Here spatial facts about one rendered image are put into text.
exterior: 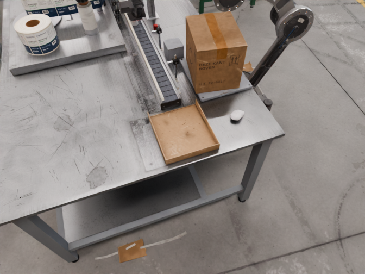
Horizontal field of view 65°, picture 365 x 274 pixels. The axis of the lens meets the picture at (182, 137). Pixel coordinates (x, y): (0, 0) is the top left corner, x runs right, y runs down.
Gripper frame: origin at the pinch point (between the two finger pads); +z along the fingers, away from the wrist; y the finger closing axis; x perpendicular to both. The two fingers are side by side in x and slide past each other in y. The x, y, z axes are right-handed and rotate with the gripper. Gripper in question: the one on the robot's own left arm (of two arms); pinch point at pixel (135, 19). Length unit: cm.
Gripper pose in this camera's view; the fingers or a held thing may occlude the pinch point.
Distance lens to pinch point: 195.4
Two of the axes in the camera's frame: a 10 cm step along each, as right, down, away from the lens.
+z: -2.1, 0.3, 9.8
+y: -9.4, 2.9, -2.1
